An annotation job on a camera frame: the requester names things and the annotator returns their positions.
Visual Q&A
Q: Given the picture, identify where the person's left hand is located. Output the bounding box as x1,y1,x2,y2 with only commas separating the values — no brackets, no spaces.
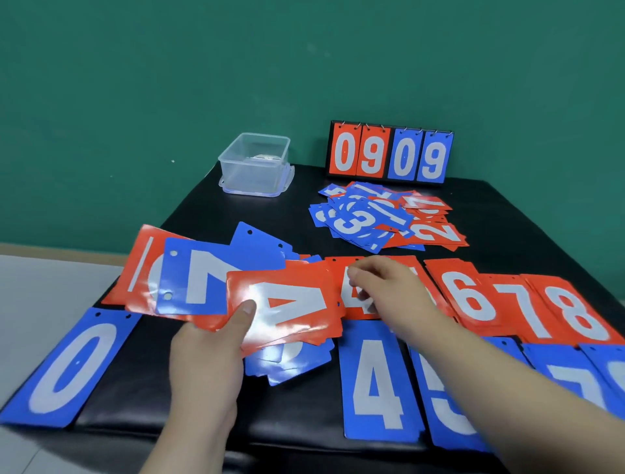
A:
168,299,257,417

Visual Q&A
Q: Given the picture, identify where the person's right hand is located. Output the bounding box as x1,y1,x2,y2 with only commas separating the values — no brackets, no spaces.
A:
348,255,443,345

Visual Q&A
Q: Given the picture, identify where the red number card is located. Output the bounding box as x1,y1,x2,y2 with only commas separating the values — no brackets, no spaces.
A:
124,273,230,334
226,260,344,356
412,266,460,324
479,273,578,345
521,274,625,346
324,256,431,321
101,224,196,307
424,259,509,338

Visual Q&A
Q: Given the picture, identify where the person's right forearm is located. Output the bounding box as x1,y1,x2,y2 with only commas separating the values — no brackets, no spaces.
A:
408,315,625,474

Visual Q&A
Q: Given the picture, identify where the person's left forearm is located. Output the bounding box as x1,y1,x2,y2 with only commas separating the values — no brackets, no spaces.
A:
139,406,240,474

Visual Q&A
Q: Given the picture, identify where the pile of red blue cards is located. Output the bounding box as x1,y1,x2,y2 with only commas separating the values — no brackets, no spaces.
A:
308,181,470,254

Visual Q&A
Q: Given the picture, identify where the red scoreboard flip card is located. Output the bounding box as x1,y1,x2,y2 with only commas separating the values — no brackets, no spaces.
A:
328,123,364,176
356,125,393,179

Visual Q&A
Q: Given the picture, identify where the blue scoreboard flip card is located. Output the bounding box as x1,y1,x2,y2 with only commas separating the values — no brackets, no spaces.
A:
387,128,424,182
416,130,452,185

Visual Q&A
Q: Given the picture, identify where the black scoreboard stand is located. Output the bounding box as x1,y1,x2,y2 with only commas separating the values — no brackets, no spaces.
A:
325,120,455,188

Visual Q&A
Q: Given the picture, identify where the clear plastic container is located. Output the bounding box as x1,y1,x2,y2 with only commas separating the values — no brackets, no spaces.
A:
218,132,292,192

